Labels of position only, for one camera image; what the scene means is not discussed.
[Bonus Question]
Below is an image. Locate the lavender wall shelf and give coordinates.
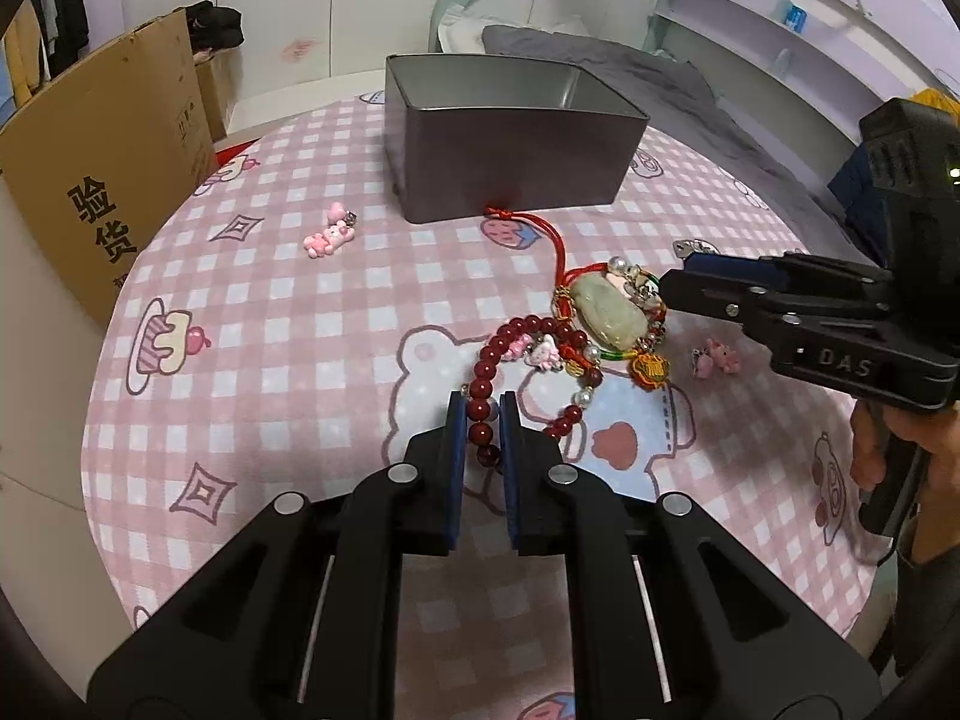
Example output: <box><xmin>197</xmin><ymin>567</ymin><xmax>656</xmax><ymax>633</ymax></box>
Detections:
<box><xmin>651</xmin><ymin>0</ymin><xmax>960</xmax><ymax>132</ymax></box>

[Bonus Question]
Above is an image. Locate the pink bear charm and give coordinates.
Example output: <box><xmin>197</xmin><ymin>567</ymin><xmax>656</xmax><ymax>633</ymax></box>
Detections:
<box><xmin>303</xmin><ymin>202</ymin><xmax>360</xmax><ymax>260</ymax></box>

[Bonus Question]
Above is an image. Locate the grey metal tin box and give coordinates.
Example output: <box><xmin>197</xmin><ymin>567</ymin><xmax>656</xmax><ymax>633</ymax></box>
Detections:
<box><xmin>384</xmin><ymin>54</ymin><xmax>650</xmax><ymax>226</ymax></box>

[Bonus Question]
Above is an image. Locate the person's right forearm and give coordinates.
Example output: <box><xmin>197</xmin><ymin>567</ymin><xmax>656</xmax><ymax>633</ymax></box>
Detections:
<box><xmin>870</xmin><ymin>540</ymin><xmax>960</xmax><ymax>680</ymax></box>

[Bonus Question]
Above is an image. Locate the red cloth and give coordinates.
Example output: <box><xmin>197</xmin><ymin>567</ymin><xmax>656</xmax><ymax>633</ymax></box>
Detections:
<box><xmin>216</xmin><ymin>131</ymin><xmax>265</xmax><ymax>160</ymax></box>

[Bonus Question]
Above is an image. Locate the red bead bracelet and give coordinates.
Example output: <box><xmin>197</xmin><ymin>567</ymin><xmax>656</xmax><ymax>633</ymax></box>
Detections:
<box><xmin>465</xmin><ymin>313</ymin><xmax>601</xmax><ymax>470</ymax></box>

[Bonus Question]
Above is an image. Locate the white low platform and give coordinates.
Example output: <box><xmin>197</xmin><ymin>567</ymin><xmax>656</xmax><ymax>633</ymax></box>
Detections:
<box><xmin>223</xmin><ymin>67</ymin><xmax>391</xmax><ymax>142</ymax></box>

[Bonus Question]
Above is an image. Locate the pink checked tablecloth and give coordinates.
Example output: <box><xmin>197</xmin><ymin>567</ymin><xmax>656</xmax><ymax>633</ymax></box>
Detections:
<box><xmin>79</xmin><ymin>86</ymin><xmax>893</xmax><ymax>720</ymax></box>

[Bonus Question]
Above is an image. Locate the black hanging jacket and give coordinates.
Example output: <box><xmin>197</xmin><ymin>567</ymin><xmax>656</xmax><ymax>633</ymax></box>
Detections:
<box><xmin>43</xmin><ymin>0</ymin><xmax>92</xmax><ymax>80</ymax></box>

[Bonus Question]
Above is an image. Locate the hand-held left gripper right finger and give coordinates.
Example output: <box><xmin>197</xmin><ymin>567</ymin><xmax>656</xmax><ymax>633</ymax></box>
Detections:
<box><xmin>499</xmin><ymin>390</ymin><xmax>882</xmax><ymax>720</ymax></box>

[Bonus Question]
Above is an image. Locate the person's right hand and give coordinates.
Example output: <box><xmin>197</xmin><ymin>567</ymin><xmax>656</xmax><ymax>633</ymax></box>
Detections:
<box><xmin>849</xmin><ymin>401</ymin><xmax>960</xmax><ymax>563</ymax></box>

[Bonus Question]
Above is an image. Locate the yellow hanging garment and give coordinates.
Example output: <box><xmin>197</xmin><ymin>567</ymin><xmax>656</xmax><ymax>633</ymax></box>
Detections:
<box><xmin>2</xmin><ymin>0</ymin><xmax>47</xmax><ymax>110</ymax></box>

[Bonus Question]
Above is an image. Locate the dark blue garment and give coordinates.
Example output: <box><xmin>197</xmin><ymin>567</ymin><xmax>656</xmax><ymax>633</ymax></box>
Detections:
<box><xmin>828</xmin><ymin>141</ymin><xmax>892</xmax><ymax>260</ymax></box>

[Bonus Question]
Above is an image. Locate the white wardrobe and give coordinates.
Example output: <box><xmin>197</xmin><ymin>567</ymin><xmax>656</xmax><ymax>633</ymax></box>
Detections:
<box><xmin>79</xmin><ymin>0</ymin><xmax>455</xmax><ymax>117</ymax></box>

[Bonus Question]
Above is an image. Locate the pink pig charm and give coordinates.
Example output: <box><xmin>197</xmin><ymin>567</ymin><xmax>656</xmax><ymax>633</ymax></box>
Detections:
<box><xmin>690</xmin><ymin>338</ymin><xmax>743</xmax><ymax>380</ymax></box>

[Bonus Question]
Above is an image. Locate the black bag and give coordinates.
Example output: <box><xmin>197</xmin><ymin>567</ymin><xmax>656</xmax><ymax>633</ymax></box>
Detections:
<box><xmin>184</xmin><ymin>1</ymin><xmax>245</xmax><ymax>55</ymax></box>

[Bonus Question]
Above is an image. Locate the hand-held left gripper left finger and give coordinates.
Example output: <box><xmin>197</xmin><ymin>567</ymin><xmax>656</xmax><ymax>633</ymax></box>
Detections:
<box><xmin>86</xmin><ymin>390</ymin><xmax>470</xmax><ymax>720</ymax></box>

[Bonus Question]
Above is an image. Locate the white pillow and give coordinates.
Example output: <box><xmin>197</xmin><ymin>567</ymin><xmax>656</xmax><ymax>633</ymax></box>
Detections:
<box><xmin>437</xmin><ymin>6</ymin><xmax>497</xmax><ymax>55</ymax></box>

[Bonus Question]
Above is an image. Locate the large cardboard box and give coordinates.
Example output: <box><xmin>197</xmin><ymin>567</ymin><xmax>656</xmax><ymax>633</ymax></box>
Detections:
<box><xmin>0</xmin><ymin>9</ymin><xmax>221</xmax><ymax>331</ymax></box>

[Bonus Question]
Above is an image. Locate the jade pendant with red cord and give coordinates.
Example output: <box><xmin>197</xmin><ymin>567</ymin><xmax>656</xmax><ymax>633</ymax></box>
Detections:
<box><xmin>484</xmin><ymin>206</ymin><xmax>673</xmax><ymax>395</ymax></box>

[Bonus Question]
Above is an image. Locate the grey bed blanket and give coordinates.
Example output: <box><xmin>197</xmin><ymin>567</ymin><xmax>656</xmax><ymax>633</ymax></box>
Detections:
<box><xmin>482</xmin><ymin>24</ymin><xmax>887</xmax><ymax>265</ymax></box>

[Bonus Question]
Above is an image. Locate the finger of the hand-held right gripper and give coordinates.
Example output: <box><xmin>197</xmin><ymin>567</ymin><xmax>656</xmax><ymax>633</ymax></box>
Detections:
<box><xmin>656</xmin><ymin>267</ymin><xmax>895</xmax><ymax>340</ymax></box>
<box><xmin>679</xmin><ymin>250</ymin><xmax>892</xmax><ymax>291</ymax></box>

